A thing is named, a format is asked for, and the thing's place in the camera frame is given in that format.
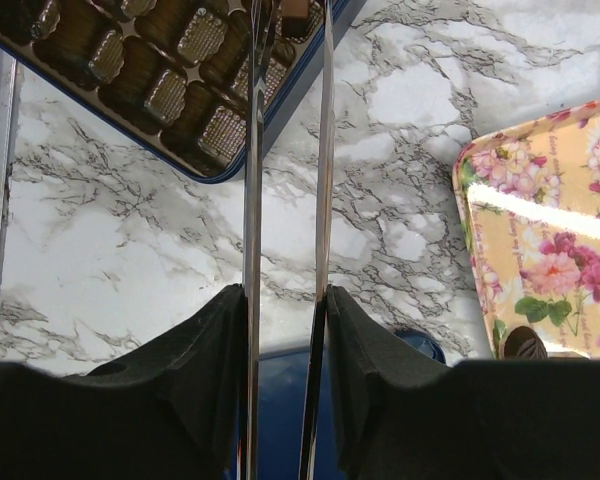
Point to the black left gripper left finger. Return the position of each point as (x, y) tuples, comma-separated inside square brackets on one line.
[(166, 410)]

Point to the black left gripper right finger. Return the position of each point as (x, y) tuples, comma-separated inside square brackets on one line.
[(400, 414)]

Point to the brown rectangular chocolate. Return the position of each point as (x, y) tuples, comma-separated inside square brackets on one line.
[(295, 17)]

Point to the dark leaf oval chocolate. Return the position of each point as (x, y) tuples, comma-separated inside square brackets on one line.
[(523, 342)]

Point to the blue chocolate box with insert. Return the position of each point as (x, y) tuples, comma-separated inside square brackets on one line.
[(171, 75)]

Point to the blue box lid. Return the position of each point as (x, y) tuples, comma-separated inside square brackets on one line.
[(282, 393)]

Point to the floral serving tray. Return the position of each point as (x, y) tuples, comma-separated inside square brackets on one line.
[(529, 202)]

